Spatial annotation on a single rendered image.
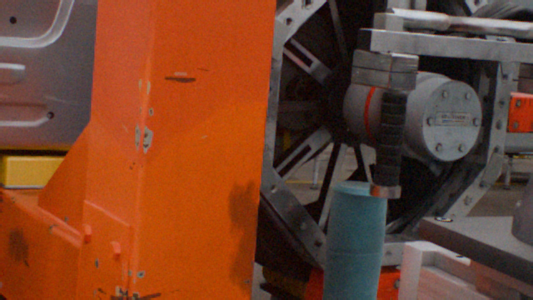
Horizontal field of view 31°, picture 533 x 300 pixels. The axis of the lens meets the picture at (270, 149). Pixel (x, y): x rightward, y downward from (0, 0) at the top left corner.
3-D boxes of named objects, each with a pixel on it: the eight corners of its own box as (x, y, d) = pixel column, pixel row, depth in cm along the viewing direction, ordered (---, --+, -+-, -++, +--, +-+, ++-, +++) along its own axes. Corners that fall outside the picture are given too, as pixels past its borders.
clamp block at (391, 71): (376, 84, 143) (380, 48, 142) (416, 91, 135) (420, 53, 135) (349, 82, 140) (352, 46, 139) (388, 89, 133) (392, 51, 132)
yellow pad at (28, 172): (58, 172, 171) (60, 145, 170) (87, 187, 159) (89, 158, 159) (-19, 173, 164) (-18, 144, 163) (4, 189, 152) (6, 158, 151)
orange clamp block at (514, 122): (477, 127, 183) (510, 127, 188) (507, 132, 177) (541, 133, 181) (481, 90, 182) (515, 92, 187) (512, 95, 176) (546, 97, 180)
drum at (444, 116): (397, 146, 172) (405, 67, 170) (481, 166, 154) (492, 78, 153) (333, 145, 165) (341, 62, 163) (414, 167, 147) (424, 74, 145)
